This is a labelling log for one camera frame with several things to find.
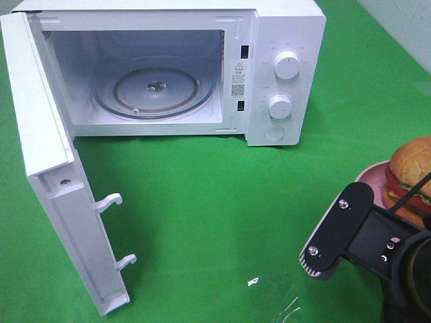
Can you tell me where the pink round plate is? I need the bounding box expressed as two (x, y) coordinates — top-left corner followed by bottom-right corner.
(355, 159), (431, 229)

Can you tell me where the white microwave door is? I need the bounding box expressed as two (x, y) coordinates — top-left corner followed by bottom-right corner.
(1, 12), (136, 315)

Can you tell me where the burger with tomato and lettuce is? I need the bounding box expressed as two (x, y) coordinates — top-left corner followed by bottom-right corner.
(383, 136), (430, 227)

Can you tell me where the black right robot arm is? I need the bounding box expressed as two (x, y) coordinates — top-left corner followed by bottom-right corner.
(380, 238), (430, 322)

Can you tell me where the round white door button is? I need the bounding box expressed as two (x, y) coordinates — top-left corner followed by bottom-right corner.
(264, 126), (284, 142)

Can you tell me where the lower white microwave knob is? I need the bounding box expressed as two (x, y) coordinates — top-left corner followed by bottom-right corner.
(269, 95), (292, 119)

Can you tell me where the white microwave knob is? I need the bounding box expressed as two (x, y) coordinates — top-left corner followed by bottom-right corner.
(269, 95), (292, 119)
(273, 50), (300, 79)

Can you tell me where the warning label with QR code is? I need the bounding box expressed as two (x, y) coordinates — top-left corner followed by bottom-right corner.
(230, 59), (247, 99)

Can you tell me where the white microwave oven body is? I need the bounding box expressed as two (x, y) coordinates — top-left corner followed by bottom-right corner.
(9, 1), (326, 146)

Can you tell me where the upper white microwave knob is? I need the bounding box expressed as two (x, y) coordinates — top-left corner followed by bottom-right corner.
(273, 50), (300, 79)

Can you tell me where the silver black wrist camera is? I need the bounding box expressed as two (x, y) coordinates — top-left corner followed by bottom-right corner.
(299, 182), (430, 281)

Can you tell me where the black cable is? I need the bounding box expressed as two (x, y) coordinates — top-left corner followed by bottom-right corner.
(389, 172), (431, 215)

